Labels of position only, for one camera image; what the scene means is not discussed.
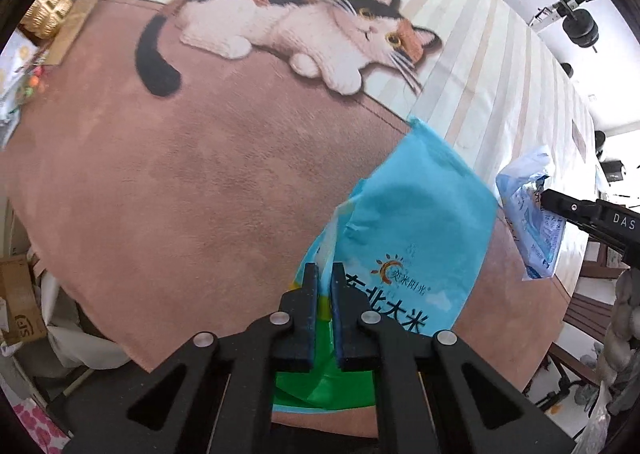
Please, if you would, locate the light blue plastic wrapper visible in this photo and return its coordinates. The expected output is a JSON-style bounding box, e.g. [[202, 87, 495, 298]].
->
[[496, 144, 565, 280]]

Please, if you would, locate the blue green rice bag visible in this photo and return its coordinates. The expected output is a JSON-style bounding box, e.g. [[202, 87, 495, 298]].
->
[[274, 117, 498, 414]]

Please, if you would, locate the brown label patch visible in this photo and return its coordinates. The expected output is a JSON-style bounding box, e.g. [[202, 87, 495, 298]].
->
[[572, 121, 587, 161]]

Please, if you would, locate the cat pattern table mat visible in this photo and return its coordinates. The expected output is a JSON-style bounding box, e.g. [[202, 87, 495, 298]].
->
[[1, 0, 594, 368]]

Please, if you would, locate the cardboard box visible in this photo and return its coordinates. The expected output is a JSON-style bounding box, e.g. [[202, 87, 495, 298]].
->
[[1, 255, 47, 346]]

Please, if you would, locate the gold woven basket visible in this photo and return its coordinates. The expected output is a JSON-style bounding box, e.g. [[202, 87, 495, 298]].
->
[[21, 0, 74, 40]]

